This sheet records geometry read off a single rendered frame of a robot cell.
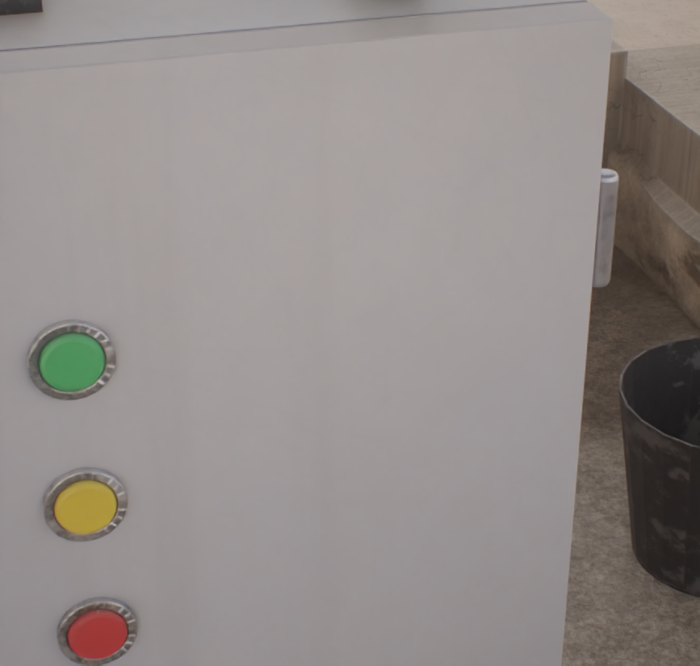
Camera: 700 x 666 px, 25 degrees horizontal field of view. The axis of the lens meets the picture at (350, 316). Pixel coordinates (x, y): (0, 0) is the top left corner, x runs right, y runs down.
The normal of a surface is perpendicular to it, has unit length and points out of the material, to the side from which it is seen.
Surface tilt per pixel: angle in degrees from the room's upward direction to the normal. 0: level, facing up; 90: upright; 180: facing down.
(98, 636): 90
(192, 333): 90
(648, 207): 93
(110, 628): 90
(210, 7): 0
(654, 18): 0
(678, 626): 0
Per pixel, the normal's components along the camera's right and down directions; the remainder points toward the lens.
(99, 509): 0.27, 0.45
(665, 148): -0.96, 0.14
